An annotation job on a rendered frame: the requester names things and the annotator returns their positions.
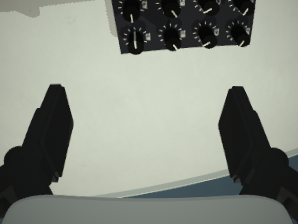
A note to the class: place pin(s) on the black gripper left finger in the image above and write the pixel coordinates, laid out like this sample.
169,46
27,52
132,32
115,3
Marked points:
44,154

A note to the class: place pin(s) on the black knob box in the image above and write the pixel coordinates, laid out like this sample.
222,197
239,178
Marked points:
156,23

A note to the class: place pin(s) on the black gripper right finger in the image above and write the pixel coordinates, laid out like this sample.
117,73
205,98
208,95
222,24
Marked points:
261,170

